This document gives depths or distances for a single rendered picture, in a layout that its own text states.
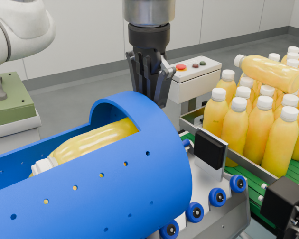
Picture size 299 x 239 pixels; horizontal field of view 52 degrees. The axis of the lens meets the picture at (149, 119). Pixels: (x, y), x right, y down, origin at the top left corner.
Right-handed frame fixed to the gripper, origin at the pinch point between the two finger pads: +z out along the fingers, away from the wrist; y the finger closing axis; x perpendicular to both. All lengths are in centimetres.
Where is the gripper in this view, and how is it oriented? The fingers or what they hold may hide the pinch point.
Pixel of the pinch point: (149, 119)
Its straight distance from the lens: 64.0
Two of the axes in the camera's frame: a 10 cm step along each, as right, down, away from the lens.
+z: 0.0, 8.5, 5.3
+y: -6.0, -4.2, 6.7
